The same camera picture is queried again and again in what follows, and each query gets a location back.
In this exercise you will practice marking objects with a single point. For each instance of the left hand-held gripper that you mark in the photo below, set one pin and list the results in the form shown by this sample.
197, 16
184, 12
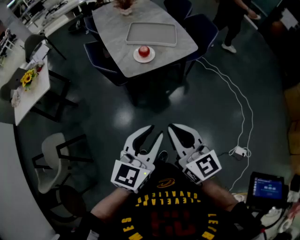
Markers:
126, 175

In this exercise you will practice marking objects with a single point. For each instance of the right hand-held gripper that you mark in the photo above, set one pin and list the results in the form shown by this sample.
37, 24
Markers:
207, 165

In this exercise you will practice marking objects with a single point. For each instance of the white round plate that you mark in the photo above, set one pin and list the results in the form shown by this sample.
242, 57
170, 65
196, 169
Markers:
150, 58

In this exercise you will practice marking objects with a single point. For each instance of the red apple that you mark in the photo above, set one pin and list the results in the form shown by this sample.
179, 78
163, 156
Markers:
144, 51

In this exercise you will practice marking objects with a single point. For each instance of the person's left forearm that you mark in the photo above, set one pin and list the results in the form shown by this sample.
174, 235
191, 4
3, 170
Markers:
107, 206

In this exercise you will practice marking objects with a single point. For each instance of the person's right forearm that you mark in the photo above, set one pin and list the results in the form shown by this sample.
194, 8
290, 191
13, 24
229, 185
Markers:
218, 194

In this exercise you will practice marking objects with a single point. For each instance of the person's black shoe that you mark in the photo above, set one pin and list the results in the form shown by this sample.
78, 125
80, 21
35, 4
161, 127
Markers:
162, 156

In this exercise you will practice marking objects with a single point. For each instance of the white power adapter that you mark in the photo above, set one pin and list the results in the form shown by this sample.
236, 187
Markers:
240, 151

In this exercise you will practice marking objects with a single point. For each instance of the black jersey shirt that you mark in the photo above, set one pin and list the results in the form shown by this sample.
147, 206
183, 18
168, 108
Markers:
173, 211

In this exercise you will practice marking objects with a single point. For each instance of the dark round stool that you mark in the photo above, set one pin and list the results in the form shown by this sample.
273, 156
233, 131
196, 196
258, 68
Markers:
72, 200

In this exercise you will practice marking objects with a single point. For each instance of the white black-framed chair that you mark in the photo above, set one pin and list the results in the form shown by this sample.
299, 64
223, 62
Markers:
50, 152

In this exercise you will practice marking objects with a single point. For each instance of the black screen device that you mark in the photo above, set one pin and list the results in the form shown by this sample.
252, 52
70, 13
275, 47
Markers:
267, 187

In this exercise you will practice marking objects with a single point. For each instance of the dark blue chair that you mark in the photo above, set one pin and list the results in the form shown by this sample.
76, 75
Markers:
90, 24
98, 56
178, 8
201, 30

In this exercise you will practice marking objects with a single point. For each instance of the brown cardboard box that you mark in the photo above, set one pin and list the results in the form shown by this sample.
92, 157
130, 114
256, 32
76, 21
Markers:
293, 122

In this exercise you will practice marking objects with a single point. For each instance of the grey rectangular tray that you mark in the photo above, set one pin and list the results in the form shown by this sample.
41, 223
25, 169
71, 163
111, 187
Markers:
151, 34

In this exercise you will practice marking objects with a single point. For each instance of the white side table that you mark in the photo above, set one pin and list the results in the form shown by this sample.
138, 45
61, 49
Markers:
35, 93

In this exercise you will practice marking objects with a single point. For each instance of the grey marble dining table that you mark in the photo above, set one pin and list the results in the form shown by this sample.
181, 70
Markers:
112, 30

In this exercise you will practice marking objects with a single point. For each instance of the white plastic equipment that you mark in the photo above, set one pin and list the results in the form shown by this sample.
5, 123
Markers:
279, 222

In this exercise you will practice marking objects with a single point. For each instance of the yellow sunflower bouquet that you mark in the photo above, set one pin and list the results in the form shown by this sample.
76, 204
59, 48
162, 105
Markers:
27, 78

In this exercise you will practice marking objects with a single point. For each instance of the white crumpled cloth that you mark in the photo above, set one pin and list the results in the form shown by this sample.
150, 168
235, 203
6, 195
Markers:
16, 98

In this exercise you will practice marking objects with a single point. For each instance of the pink flower pot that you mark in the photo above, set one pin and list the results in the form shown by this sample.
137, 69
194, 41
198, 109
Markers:
125, 7

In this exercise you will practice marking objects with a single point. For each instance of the grey chair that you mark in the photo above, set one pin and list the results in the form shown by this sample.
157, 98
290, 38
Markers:
32, 43

